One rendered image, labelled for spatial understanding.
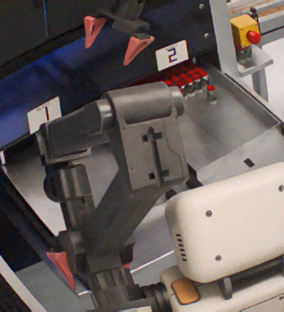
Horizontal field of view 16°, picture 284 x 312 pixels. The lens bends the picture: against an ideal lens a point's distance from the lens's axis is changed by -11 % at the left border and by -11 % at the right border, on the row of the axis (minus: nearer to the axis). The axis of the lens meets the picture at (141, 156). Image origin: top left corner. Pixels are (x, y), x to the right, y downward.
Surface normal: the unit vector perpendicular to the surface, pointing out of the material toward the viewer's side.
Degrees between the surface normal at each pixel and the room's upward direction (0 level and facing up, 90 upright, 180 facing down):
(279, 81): 0
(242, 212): 48
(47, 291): 90
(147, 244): 0
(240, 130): 0
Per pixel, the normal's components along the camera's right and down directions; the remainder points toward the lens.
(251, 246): 0.12, -0.06
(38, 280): 0.54, 0.51
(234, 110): -0.11, -0.76
